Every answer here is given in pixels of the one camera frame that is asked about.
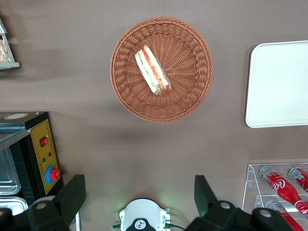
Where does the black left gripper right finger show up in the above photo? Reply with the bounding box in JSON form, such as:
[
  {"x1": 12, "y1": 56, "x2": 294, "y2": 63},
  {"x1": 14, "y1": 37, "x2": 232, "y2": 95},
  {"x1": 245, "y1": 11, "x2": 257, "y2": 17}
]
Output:
[{"x1": 194, "y1": 175, "x2": 252, "y2": 231}]

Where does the triangle sandwich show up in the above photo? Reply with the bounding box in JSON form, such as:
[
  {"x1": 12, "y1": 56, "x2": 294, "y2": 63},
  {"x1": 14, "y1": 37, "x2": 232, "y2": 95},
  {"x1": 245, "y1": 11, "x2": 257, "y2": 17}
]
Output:
[{"x1": 134, "y1": 45, "x2": 172, "y2": 96}]

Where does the clear acrylic bottle rack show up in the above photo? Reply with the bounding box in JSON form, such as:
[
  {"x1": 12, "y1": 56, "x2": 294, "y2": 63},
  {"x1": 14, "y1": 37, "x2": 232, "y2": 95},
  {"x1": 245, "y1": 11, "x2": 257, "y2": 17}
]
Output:
[{"x1": 242, "y1": 163, "x2": 308, "y2": 231}]

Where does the red cola bottle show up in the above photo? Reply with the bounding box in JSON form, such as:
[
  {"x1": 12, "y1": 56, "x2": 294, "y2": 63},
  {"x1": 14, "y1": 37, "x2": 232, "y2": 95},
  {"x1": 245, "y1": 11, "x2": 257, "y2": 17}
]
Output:
[
  {"x1": 288, "y1": 167, "x2": 308, "y2": 194},
  {"x1": 258, "y1": 165, "x2": 308, "y2": 215},
  {"x1": 265, "y1": 201, "x2": 305, "y2": 231}
]

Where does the black food warmer machine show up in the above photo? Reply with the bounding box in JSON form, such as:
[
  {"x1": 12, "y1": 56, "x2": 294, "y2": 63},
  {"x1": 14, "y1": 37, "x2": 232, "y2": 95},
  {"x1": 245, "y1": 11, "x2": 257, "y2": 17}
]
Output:
[{"x1": 0, "y1": 111, "x2": 65, "y2": 217}]

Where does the beige plastic tray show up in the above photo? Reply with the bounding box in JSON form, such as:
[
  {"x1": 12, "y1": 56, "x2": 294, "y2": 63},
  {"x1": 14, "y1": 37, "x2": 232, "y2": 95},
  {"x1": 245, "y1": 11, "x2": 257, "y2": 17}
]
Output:
[{"x1": 244, "y1": 40, "x2": 308, "y2": 128}]

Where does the round brown wicker basket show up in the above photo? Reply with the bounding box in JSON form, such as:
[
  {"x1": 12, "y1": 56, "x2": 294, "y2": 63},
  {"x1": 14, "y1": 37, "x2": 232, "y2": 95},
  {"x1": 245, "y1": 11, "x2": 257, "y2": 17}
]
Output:
[{"x1": 109, "y1": 16, "x2": 214, "y2": 123}]

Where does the grey bread display shelf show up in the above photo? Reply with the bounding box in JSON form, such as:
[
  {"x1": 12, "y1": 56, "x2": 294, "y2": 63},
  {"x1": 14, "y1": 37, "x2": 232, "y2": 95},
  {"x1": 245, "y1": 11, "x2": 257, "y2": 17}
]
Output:
[{"x1": 0, "y1": 18, "x2": 21, "y2": 71}]

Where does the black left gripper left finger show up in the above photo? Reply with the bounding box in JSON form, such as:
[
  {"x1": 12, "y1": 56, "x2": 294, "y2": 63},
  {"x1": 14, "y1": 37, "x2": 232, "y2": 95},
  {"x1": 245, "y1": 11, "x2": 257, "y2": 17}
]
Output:
[{"x1": 27, "y1": 174, "x2": 87, "y2": 231}]

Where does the bagged bread packet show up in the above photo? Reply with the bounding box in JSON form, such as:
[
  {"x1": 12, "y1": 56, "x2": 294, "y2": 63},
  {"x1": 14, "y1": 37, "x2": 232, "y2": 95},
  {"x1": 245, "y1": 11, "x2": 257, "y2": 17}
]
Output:
[{"x1": 0, "y1": 39, "x2": 12, "y2": 64}]

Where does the steel warmer pan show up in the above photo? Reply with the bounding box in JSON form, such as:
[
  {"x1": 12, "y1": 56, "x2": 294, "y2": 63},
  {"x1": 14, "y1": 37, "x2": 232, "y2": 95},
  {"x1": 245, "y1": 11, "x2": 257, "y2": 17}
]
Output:
[
  {"x1": 0, "y1": 196, "x2": 29, "y2": 217},
  {"x1": 0, "y1": 146, "x2": 21, "y2": 195}
]

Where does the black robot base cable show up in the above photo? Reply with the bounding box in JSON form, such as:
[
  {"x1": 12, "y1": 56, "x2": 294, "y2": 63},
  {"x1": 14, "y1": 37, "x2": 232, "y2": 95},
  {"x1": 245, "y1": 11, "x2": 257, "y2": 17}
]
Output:
[{"x1": 165, "y1": 223, "x2": 188, "y2": 231}]

